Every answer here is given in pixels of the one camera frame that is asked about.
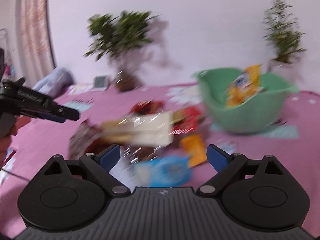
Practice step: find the leafy plant in glass vase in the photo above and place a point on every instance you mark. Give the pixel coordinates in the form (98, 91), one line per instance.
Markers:
(115, 37)

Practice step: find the orange small snack packet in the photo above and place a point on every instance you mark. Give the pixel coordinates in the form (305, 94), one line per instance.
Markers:
(193, 146)

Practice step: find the yellow corn snack bag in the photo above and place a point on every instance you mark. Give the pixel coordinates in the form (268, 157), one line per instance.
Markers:
(245, 86)

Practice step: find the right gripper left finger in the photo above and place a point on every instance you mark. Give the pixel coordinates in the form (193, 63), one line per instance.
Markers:
(98, 167)

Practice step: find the white digital clock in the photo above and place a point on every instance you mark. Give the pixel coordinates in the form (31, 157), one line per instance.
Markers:
(101, 82)

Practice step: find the small plant in white pot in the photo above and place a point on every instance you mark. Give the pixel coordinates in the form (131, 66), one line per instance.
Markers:
(283, 34)

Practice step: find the green clear snack bag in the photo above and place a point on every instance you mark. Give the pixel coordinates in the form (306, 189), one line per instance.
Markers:
(88, 138)

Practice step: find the blue white rice cracker pack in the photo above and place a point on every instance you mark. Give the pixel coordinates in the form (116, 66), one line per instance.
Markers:
(170, 171)

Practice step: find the beige gold pouch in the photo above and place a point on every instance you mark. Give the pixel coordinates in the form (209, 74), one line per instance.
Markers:
(150, 130)

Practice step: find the person left hand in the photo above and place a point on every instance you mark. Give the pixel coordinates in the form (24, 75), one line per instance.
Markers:
(6, 141)

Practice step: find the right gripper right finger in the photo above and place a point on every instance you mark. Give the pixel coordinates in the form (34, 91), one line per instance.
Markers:
(229, 169)

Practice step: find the green plastic bowl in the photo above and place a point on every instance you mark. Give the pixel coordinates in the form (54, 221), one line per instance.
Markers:
(252, 116)

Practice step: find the grey blue folded cloth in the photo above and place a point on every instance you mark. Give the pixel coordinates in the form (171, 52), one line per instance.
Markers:
(55, 83)

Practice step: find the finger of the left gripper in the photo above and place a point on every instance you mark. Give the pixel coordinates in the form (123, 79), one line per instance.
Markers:
(52, 118)
(66, 113)

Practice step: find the pink floral tablecloth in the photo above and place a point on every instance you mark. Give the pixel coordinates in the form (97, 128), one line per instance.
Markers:
(297, 149)

